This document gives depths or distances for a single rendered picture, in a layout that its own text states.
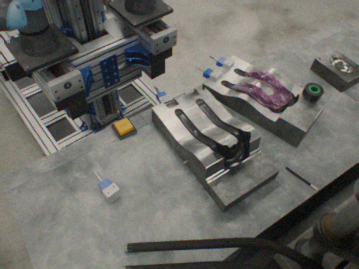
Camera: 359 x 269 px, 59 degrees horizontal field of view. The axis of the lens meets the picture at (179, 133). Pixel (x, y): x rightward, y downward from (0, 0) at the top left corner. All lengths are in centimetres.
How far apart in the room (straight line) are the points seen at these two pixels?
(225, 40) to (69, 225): 243
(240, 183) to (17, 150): 172
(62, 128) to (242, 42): 186
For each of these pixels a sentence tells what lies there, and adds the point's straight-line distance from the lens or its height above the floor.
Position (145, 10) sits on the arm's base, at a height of 106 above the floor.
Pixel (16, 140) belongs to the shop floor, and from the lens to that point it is 255.
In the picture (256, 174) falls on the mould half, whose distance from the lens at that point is 122.
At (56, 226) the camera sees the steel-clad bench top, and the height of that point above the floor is 80.
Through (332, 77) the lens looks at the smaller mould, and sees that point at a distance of 172.
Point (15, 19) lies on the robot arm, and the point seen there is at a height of 135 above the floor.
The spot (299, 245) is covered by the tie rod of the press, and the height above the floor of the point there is 83.
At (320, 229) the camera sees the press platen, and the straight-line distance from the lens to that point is 99.
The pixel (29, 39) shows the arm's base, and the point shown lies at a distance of 139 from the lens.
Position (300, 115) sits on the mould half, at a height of 91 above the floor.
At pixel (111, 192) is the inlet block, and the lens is 116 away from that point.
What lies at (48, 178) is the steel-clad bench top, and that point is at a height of 80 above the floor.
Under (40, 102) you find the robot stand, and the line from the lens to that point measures 242.
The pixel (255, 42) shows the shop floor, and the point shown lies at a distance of 324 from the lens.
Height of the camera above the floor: 188
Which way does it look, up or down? 53 degrees down
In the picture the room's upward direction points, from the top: 3 degrees clockwise
